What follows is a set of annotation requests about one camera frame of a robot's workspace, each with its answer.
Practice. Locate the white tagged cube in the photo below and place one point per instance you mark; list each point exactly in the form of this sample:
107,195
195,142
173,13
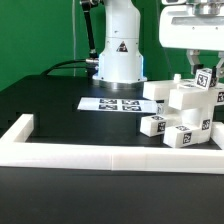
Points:
205,78

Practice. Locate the white tagged block front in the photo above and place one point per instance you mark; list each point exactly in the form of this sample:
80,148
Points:
152,125

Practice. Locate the white chair back part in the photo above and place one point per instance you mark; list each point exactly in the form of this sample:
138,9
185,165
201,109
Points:
184,94

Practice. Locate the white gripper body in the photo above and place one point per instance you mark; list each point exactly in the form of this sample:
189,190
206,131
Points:
192,24

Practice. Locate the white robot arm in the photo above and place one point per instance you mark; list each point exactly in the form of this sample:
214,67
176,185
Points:
121,64

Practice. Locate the white U-shaped border frame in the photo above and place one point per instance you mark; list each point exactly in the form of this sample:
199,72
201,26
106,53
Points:
16,151

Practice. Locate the white flat tagged plank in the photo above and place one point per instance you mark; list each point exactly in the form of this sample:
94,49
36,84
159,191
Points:
117,105

